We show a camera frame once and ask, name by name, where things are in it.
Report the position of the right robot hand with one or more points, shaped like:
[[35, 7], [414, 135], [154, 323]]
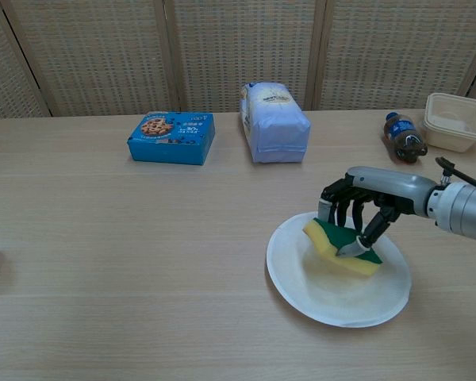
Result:
[[375, 202]]

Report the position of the yellow green sponge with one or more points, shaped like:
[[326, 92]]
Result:
[[343, 246]]

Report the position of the white paper plate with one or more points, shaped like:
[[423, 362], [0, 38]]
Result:
[[339, 274]]

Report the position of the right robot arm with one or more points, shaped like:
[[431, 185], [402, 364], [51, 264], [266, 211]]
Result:
[[464, 210]]

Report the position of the small cola bottle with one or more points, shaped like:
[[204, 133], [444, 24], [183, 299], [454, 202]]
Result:
[[404, 137]]

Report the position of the beige plastic food container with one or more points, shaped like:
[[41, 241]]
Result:
[[454, 121]]

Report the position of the white flour bag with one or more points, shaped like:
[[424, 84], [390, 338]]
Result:
[[275, 122]]

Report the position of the woven folding screen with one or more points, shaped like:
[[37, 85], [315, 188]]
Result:
[[238, 55]]

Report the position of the blue cookie box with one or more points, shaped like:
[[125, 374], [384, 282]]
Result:
[[172, 137]]

